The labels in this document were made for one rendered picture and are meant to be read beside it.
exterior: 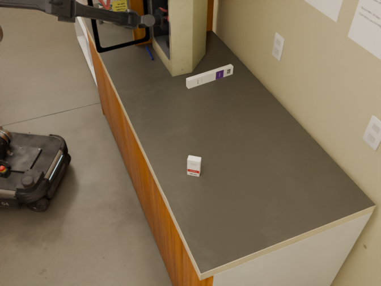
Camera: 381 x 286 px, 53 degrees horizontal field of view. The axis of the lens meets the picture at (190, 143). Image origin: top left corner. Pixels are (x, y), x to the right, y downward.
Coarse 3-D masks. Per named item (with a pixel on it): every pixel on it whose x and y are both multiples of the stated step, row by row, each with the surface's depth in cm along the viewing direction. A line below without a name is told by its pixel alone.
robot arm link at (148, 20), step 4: (136, 12) 182; (136, 16) 182; (140, 16) 177; (144, 16) 176; (148, 16) 177; (152, 16) 178; (136, 20) 182; (140, 20) 177; (144, 20) 176; (148, 20) 177; (152, 20) 178; (136, 24) 182; (144, 24) 178; (148, 24) 178; (152, 24) 178; (128, 28) 185; (132, 28) 183; (136, 28) 184
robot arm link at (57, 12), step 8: (0, 0) 143; (8, 0) 143; (16, 0) 143; (24, 0) 142; (32, 0) 142; (40, 0) 142; (48, 0) 142; (56, 0) 144; (64, 0) 147; (16, 8) 146; (24, 8) 144; (32, 8) 143; (40, 8) 143; (48, 8) 142; (56, 8) 145; (64, 8) 148; (64, 16) 151
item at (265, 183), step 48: (144, 48) 215; (144, 96) 183; (192, 96) 184; (240, 96) 184; (144, 144) 160; (192, 144) 160; (240, 144) 160; (288, 144) 161; (192, 192) 142; (240, 192) 142; (288, 192) 142; (336, 192) 142; (192, 240) 127; (240, 240) 128; (288, 240) 128
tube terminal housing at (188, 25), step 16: (176, 0) 169; (192, 0) 172; (176, 16) 174; (192, 16) 177; (176, 32) 179; (192, 32) 183; (160, 48) 202; (176, 48) 185; (192, 48) 189; (176, 64) 191; (192, 64) 196
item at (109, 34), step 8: (96, 0) 183; (104, 0) 185; (112, 0) 187; (120, 0) 189; (128, 0) 191; (136, 0) 193; (104, 8) 188; (112, 8) 190; (120, 8) 192; (128, 8) 194; (136, 8) 196; (104, 24) 193; (112, 24) 195; (104, 32) 196; (112, 32) 198; (120, 32) 200; (128, 32) 202; (136, 32) 205; (144, 32) 207; (104, 40) 199; (112, 40) 201; (120, 40) 203; (128, 40) 205
